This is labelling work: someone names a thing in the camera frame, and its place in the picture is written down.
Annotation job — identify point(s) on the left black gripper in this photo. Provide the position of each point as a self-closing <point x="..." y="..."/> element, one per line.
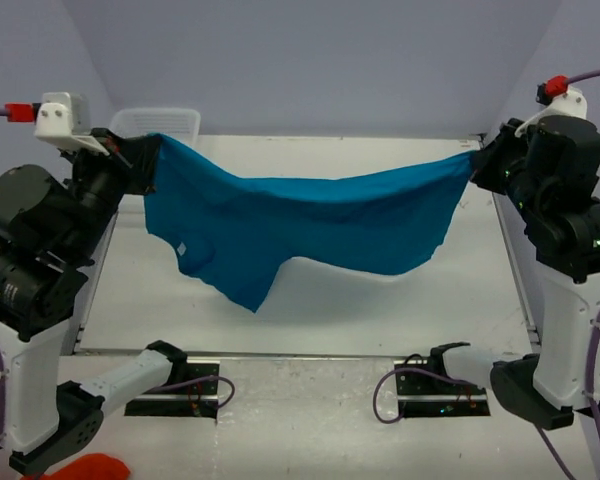
<point x="125" y="163"/>

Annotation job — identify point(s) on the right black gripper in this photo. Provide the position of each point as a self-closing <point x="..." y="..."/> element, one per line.
<point x="493" y="163"/>

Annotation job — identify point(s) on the blue t shirt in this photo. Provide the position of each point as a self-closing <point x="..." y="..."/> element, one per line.
<point x="234" y="233"/>

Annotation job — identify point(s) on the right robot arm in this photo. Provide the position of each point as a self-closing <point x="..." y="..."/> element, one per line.
<point x="548" y="171"/>

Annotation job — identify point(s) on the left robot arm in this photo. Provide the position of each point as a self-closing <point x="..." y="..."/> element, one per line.
<point x="49" y="231"/>

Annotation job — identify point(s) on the white plastic basket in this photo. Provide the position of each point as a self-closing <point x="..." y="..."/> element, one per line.
<point x="182" y="124"/>

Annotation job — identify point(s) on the orange t shirt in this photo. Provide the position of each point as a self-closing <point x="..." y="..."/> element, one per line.
<point x="96" y="466"/>

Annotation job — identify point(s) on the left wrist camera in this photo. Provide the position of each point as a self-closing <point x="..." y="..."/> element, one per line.
<point x="61" y="119"/>

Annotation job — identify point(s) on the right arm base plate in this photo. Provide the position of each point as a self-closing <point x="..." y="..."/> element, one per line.
<point x="422" y="396"/>

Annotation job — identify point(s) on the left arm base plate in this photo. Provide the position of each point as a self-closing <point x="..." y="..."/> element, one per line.
<point x="199" y="400"/>

